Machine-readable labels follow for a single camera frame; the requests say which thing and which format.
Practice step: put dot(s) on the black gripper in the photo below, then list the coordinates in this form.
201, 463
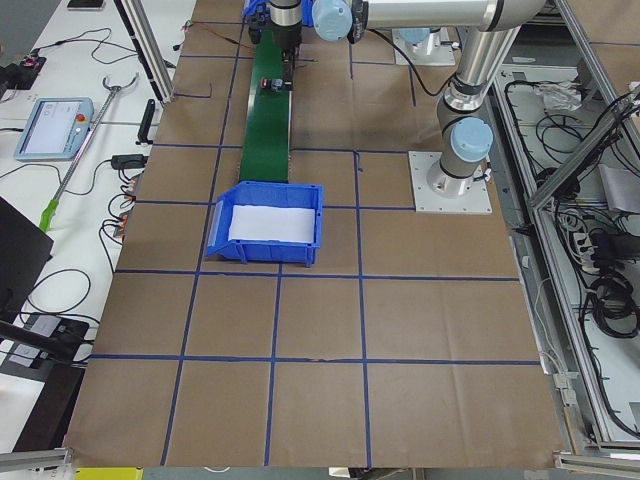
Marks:
286, 36

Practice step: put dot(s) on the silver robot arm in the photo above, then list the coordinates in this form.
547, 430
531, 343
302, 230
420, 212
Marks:
421, 41
492, 26

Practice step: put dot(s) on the right blue plastic bin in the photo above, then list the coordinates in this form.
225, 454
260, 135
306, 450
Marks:
251, 6

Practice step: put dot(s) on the blue plastic bin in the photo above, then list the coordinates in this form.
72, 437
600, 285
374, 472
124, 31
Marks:
310, 196
251, 6

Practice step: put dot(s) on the green conveyor belt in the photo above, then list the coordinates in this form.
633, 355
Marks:
266, 148

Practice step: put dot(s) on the left blue plastic bin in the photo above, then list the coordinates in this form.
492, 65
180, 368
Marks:
310, 196

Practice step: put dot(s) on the white foam pad left bin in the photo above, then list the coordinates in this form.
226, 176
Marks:
266, 223

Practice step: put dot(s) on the black power adapter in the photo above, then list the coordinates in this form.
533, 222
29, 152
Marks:
128, 161

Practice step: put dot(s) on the blue teach pendant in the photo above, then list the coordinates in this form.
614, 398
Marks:
55, 129

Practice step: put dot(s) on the metal reacher grabber tool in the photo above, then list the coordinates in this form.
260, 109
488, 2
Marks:
49, 212

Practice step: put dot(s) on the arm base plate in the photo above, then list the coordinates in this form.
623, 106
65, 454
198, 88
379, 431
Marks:
441, 56
435, 193

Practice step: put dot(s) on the aluminium frame post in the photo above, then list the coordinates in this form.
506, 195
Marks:
138, 28

